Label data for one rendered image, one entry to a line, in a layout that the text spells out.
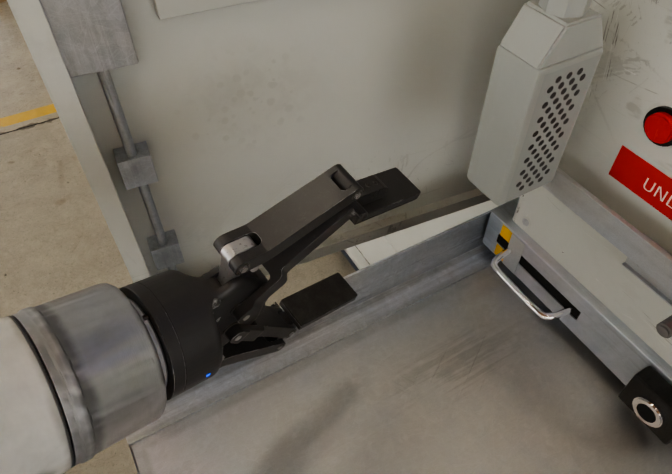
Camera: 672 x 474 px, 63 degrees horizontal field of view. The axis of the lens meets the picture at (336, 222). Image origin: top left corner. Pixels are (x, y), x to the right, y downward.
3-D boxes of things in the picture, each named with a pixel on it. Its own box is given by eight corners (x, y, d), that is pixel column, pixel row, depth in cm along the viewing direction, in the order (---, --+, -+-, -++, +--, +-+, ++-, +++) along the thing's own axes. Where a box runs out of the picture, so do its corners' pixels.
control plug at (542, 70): (497, 209, 51) (551, 33, 38) (464, 178, 54) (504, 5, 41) (559, 180, 54) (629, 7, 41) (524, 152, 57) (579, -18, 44)
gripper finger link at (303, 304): (301, 325, 47) (298, 330, 47) (358, 295, 51) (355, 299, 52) (280, 299, 48) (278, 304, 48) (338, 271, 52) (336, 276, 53)
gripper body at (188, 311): (114, 259, 32) (244, 215, 38) (107, 335, 38) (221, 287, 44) (178, 360, 30) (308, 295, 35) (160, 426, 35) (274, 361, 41)
